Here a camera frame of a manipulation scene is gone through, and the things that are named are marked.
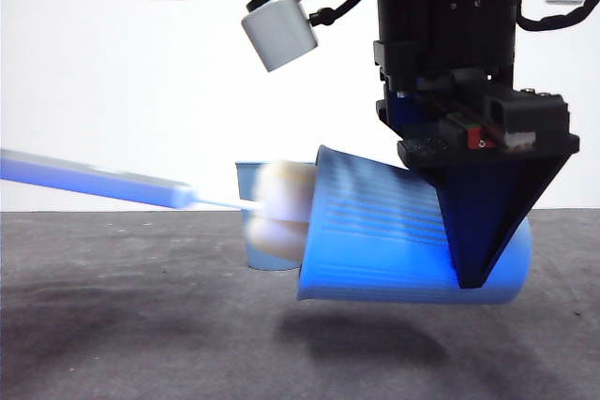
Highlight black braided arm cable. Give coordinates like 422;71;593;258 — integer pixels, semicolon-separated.
515;0;600;33

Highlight black camera cable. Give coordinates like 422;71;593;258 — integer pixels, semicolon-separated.
307;0;382;27

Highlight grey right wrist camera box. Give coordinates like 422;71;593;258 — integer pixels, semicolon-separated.
240;0;322;74

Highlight blue ribbed plastic cup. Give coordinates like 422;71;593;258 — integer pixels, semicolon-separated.
234;160;321;272
294;143;534;305

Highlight sponge cup brush grey handle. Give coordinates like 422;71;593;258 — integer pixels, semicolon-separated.
0;148;321;264

